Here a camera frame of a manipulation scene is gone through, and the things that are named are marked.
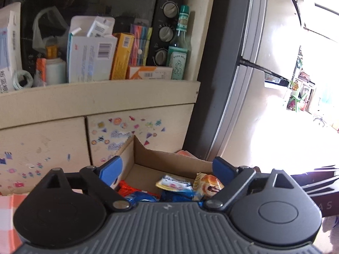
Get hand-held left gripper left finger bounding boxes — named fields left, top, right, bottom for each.
left=42, top=156, right=133, bottom=212

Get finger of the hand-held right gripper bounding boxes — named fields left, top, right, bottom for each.
left=290, top=165, right=339, bottom=217

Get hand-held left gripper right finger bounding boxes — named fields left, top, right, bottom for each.
left=204, top=156, right=296, bottom=212

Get yellow bread bun packet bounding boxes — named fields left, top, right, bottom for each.
left=193, top=173, right=225, bottom=200

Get red snack bag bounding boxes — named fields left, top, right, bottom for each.
left=118, top=180, right=160, bottom=199

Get white blue snack packet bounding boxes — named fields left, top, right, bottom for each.
left=155, top=174, right=197, bottom=194

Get white printed cardboard box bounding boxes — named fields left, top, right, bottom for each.
left=113, top=135, right=262, bottom=204

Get blue snack bag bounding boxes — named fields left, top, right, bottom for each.
left=124, top=189, right=204, bottom=208

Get beige cabinet with stickers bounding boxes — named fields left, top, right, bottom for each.
left=0, top=81, right=202, bottom=200

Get colourful fridge magnets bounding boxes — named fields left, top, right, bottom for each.
left=287, top=46, right=318, bottom=115

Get orange white flat box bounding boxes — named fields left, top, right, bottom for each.
left=126, top=65, right=174, bottom=80

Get grey refrigerator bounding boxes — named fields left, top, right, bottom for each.
left=182, top=0, right=339, bottom=176

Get open white blue carton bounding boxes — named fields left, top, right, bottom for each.
left=67, top=15, right=118, bottom=83

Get orange white checkered tablecloth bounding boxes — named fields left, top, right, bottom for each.
left=0, top=193, right=30, bottom=254

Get white bottle orange cap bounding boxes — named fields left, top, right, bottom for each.
left=44, top=45, right=67, bottom=86

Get yellow orange box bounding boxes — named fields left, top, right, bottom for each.
left=109, top=32, right=135, bottom=80

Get small orange packet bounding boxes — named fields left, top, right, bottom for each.
left=35, top=58, right=47, bottom=87

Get green label glass bottle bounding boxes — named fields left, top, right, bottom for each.
left=167, top=5, right=192, bottom=80

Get colourful pen pack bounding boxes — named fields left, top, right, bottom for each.
left=129, top=23, right=153, bottom=66

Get small white box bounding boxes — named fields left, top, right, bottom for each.
left=86, top=16, right=115, bottom=38

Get crumpled clear plastic bag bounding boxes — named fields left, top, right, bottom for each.
left=32, top=6, right=70, bottom=57

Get black toaster oven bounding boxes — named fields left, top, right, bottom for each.
left=0, top=0, right=185, bottom=85

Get white cable coil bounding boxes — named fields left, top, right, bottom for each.
left=12, top=68, right=34, bottom=90

